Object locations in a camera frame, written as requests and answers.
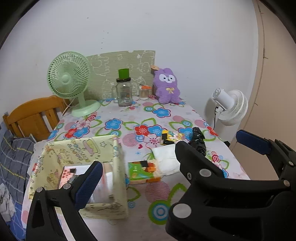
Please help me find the wooden chair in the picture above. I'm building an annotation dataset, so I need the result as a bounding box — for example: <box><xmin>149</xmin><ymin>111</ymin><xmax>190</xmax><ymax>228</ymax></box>
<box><xmin>3</xmin><ymin>95</ymin><xmax>70</xmax><ymax>141</ymax></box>

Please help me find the glass mason jar mug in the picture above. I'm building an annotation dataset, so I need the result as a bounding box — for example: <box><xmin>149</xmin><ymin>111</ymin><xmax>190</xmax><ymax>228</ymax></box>
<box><xmin>111</xmin><ymin>68</ymin><xmax>133</xmax><ymax>107</ymax></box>

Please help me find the floral tablecloth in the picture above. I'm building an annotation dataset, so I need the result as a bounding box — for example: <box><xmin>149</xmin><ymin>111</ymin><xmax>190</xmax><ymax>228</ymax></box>
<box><xmin>45</xmin><ymin>98</ymin><xmax>248</xmax><ymax>240</ymax></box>

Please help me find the small toothpick jar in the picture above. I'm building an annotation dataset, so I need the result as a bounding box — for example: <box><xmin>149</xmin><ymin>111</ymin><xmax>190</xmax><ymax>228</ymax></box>
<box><xmin>139</xmin><ymin>84</ymin><xmax>151</xmax><ymax>100</ymax></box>

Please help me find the black plastic bag bundle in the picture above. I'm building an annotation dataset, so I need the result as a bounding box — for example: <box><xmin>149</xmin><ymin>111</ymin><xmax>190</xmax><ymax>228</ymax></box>
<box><xmin>189</xmin><ymin>127</ymin><xmax>206</xmax><ymax>157</ymax></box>

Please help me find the white crumpled cloth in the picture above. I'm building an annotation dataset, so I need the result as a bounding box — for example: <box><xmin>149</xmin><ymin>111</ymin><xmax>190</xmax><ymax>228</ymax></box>
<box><xmin>0</xmin><ymin>183</ymin><xmax>16</xmax><ymax>222</ymax></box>

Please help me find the green desk fan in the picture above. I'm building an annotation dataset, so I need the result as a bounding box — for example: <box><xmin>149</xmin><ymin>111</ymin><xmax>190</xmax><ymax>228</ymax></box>
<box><xmin>47</xmin><ymin>52</ymin><xmax>100</xmax><ymax>117</ymax></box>

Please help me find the black fan power cable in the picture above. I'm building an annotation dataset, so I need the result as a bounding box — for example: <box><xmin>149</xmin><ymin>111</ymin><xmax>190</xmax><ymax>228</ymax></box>
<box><xmin>213</xmin><ymin>105</ymin><xmax>219</xmax><ymax>130</ymax></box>

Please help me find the green patterned wall board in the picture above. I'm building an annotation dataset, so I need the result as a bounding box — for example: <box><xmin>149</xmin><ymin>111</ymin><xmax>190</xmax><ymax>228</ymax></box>
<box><xmin>84</xmin><ymin>50</ymin><xmax>156</xmax><ymax>100</ymax></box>

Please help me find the white towel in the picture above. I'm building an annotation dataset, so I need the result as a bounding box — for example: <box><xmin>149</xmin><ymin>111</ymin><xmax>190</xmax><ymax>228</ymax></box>
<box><xmin>152</xmin><ymin>144</ymin><xmax>180</xmax><ymax>176</ymax></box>

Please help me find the yellow cartoon fabric storage box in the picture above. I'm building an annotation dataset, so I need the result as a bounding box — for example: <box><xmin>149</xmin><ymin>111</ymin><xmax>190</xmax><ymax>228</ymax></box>
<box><xmin>27</xmin><ymin>135</ymin><xmax>128</xmax><ymax>219</ymax></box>

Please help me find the blue plaid bedding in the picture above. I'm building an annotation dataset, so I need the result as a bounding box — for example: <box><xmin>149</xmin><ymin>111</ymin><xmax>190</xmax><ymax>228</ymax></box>
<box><xmin>1</xmin><ymin>123</ymin><xmax>36</xmax><ymax>240</ymax></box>

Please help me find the white standing fan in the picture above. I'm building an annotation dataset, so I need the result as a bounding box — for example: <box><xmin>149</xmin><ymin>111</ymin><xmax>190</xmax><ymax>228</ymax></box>
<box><xmin>212</xmin><ymin>87</ymin><xmax>249</xmax><ymax>140</ymax></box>

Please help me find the purple plush bunny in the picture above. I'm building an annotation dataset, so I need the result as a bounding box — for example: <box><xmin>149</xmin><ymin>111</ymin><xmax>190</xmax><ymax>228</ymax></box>
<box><xmin>151</xmin><ymin>65</ymin><xmax>180</xmax><ymax>104</ymax></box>

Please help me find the green cartoon tissue pack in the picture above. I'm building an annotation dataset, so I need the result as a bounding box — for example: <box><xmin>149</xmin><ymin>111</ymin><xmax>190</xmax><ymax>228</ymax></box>
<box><xmin>128</xmin><ymin>159</ymin><xmax>162</xmax><ymax>185</ymax></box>

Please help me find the pink cartoon tissue pack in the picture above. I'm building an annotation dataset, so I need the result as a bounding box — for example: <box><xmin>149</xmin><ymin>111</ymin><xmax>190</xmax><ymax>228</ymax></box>
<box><xmin>58</xmin><ymin>165</ymin><xmax>90</xmax><ymax>189</ymax></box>

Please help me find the yellow bear tissue pack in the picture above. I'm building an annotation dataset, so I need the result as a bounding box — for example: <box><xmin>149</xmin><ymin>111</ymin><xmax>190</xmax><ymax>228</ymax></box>
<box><xmin>161</xmin><ymin>130</ymin><xmax>186</xmax><ymax>145</ymax></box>

